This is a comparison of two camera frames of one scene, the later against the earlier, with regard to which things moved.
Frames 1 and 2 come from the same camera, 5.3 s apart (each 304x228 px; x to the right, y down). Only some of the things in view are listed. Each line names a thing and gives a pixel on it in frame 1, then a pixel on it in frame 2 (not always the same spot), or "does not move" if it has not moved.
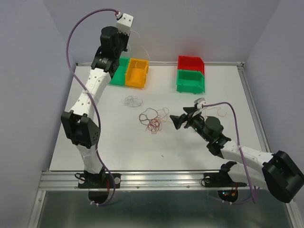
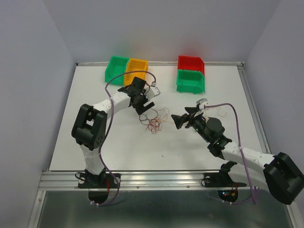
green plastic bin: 190,81 does not move
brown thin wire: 148,114 does not move
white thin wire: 132,101 to 126,65
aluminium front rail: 132,180 does not move
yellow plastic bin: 136,72 does not move
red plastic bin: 191,63 does not move
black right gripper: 184,117 does not move
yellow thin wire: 220,113 to 218,113
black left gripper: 125,37 to 140,108
